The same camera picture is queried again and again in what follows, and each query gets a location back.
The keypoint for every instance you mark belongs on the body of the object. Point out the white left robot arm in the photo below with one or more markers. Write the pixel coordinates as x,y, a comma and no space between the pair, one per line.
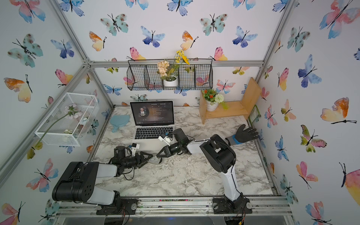
78,183

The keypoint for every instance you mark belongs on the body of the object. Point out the white pot with beige flowers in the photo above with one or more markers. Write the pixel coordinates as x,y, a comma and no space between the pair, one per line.
168,73

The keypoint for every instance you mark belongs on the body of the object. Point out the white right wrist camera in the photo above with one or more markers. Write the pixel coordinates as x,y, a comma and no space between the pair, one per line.
165,137

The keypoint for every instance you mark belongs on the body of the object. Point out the black wire wall basket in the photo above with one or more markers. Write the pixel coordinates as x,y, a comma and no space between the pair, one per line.
142,75

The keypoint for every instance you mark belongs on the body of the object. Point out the light blue hand mirror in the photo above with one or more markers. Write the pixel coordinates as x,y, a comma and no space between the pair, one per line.
118,121

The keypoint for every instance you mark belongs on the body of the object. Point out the silver laptop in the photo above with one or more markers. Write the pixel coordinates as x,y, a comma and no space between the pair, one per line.
153,119

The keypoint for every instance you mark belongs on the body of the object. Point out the grey wireless mouse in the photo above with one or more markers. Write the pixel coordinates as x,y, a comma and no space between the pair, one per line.
155,160

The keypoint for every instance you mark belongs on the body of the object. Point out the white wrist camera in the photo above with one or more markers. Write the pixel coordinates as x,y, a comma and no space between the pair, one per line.
133,148
165,137

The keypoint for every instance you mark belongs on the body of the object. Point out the green artificial plant with flowers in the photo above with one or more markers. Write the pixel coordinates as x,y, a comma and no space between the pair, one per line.
213,96

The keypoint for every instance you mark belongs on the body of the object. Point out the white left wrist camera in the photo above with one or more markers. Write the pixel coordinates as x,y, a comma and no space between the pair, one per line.
133,148

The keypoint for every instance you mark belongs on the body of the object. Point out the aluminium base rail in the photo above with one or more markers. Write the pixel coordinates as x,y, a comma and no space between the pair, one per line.
189,206

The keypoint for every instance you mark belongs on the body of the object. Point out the black and blue work glove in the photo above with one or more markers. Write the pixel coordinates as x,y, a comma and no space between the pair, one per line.
243,134

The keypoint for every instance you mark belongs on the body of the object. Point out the yellow artificial flower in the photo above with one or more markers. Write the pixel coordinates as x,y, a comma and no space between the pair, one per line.
180,57

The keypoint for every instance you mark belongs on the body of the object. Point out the wooden desktop shelf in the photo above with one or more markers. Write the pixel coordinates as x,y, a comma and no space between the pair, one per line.
234,108

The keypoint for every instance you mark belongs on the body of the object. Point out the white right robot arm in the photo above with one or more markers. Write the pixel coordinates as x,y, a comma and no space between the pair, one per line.
219,154

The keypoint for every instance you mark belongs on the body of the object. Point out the green and white leaflet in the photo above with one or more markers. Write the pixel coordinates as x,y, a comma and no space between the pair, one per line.
254,115

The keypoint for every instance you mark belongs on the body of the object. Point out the white mesh wall box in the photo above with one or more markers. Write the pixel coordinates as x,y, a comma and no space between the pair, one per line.
72,118

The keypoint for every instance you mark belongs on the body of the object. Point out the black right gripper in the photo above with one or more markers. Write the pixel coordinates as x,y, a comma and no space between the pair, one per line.
168,153

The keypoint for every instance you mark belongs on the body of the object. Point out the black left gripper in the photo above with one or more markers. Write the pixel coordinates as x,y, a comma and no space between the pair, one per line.
141,158

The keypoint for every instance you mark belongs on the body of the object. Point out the white ribbed flower pot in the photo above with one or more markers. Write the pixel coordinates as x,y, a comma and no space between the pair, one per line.
211,106

